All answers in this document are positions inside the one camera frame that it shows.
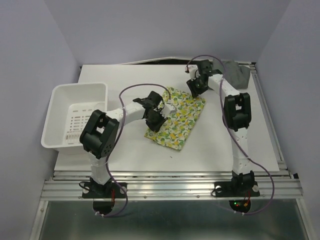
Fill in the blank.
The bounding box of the yellow floral skirt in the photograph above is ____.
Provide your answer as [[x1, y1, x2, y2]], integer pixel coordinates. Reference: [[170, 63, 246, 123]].
[[144, 86, 206, 151]]

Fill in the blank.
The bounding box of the grey pleated skirt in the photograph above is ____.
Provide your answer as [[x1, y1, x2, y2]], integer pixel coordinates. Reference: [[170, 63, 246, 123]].
[[212, 59, 251, 90]]

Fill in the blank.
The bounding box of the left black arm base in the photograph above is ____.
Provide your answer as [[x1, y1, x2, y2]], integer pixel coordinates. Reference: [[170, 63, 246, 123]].
[[78, 178, 128, 218]]

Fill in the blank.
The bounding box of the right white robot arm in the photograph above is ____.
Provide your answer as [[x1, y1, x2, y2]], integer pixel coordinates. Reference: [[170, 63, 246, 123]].
[[185, 60, 255, 195]]

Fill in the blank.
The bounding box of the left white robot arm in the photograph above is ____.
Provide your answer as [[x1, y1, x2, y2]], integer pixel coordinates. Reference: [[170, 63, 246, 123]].
[[79, 91, 176, 197]]

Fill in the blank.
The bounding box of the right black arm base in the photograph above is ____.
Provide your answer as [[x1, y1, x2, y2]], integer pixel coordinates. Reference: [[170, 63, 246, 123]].
[[211, 171, 260, 214]]

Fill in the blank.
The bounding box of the white plastic bin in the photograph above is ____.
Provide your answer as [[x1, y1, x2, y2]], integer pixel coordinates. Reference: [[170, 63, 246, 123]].
[[41, 82, 108, 155]]

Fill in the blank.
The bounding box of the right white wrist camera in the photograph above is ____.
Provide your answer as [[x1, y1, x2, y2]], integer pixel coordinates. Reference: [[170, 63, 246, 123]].
[[185, 65, 200, 81]]

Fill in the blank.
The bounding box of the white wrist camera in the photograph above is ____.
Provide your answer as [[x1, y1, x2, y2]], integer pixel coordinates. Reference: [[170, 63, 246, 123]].
[[185, 65, 200, 81], [162, 99, 177, 117]]

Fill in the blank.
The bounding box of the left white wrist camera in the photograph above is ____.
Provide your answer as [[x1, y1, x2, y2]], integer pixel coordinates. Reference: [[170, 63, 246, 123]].
[[162, 99, 177, 117]]

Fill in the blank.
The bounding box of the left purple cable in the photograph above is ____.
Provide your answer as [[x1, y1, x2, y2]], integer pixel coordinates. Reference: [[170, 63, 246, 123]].
[[94, 83, 173, 218]]

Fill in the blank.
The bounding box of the aluminium mounting rail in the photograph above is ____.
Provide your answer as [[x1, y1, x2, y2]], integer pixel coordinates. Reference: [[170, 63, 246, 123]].
[[40, 170, 303, 201]]

